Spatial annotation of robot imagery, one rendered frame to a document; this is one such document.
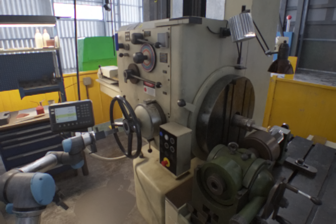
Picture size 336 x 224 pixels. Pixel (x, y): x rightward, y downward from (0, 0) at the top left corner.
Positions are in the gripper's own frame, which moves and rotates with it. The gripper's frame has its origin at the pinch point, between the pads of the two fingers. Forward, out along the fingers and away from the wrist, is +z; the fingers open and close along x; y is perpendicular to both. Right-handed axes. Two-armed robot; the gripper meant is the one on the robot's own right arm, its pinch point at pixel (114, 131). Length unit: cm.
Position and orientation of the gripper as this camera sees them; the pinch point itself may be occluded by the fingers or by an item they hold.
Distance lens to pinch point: 124.9
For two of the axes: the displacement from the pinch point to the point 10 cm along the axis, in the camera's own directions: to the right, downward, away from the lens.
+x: -5.5, 2.6, 7.9
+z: 7.7, -1.9, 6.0
